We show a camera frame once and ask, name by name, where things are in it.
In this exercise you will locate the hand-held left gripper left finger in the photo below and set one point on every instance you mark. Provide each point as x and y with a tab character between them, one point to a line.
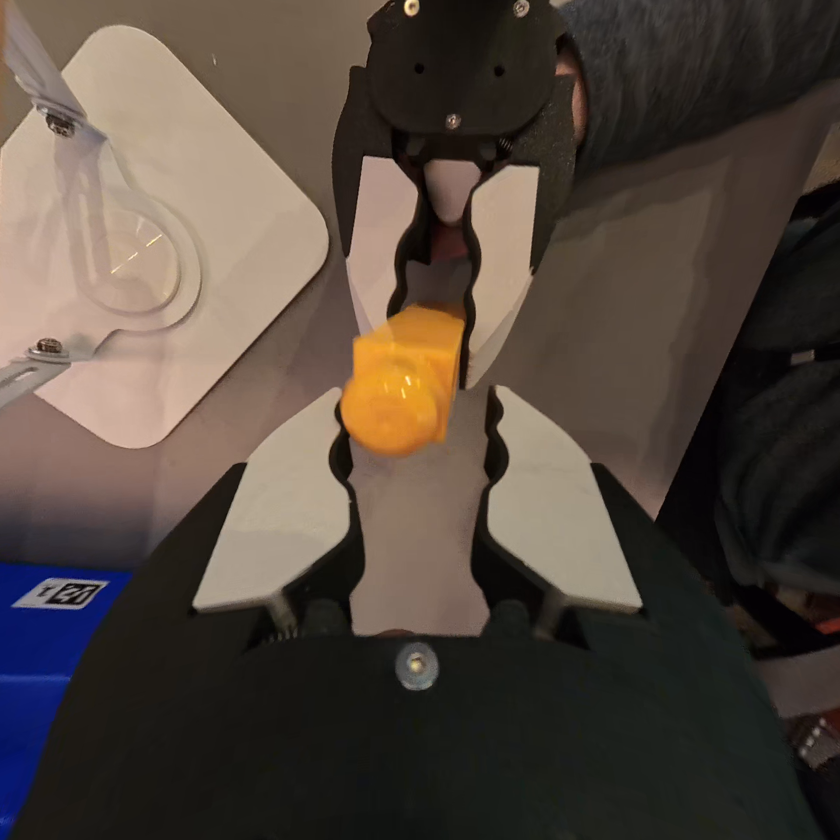
282	518

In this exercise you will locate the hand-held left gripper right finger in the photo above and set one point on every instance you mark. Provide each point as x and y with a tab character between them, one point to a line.
564	518

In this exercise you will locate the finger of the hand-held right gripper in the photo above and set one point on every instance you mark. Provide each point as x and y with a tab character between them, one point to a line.
505	249
374	236

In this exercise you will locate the yellow building block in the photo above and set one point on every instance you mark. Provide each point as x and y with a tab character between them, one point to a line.
400	387

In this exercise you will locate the blue plastic bin with tag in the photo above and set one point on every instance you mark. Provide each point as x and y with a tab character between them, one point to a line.
39	689

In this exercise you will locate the person's right forearm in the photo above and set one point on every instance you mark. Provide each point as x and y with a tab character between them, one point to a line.
689	65

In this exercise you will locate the grey desk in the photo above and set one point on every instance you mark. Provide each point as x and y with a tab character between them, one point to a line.
623	328

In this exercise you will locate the person's right hand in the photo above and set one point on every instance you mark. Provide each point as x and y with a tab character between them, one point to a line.
580	108

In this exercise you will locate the clear round stand disc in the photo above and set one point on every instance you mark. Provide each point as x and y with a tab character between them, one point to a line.
131	262

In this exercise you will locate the person's dark clothing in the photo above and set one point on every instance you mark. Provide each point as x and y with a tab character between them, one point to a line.
787	394

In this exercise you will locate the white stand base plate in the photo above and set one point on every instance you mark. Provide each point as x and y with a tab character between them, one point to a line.
249	216

